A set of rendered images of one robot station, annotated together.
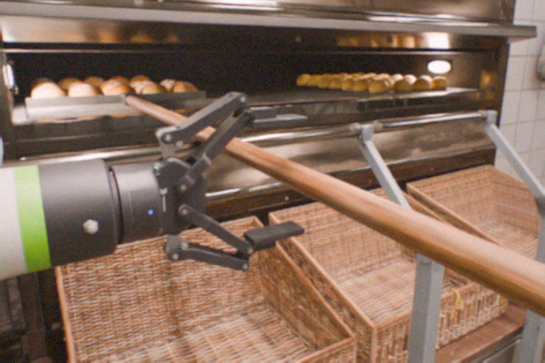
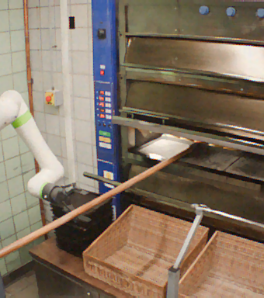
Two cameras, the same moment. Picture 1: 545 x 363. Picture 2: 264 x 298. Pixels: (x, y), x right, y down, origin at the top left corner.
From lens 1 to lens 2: 178 cm
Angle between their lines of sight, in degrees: 65
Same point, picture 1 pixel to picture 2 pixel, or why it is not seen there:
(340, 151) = not seen: outside the picture
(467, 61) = not seen: outside the picture
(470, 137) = not seen: outside the picture
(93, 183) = (48, 189)
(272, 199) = (224, 225)
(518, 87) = not seen: outside the picture
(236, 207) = (205, 220)
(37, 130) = (133, 156)
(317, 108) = (256, 186)
